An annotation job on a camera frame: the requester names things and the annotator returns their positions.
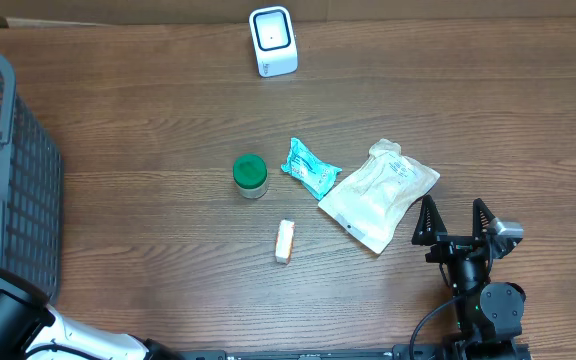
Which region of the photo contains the teal tissue pack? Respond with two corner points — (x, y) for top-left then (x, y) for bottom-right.
(281, 137), (342, 200)

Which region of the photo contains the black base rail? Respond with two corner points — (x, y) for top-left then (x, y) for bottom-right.
(178, 344), (449, 360)

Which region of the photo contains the orange white tissue pack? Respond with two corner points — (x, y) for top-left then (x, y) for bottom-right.
(275, 219), (295, 264)

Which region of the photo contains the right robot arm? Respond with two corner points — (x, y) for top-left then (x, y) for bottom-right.
(408, 195), (531, 360)

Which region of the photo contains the green lid jar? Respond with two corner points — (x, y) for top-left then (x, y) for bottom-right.
(232, 154), (268, 199)

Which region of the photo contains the beige plastic pouch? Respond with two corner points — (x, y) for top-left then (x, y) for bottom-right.
(318, 139), (440, 254)

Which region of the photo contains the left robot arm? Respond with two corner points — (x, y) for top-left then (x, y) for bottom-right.
(0, 268), (182, 359)

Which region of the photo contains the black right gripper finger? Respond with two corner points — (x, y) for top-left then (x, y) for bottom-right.
(472, 198), (496, 239)
(411, 195), (447, 246)

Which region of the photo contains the white barcode scanner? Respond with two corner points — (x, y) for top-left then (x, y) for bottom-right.
(249, 6), (299, 78)

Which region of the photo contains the grey plastic basket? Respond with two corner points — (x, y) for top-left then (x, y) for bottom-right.
(0, 54), (64, 303)

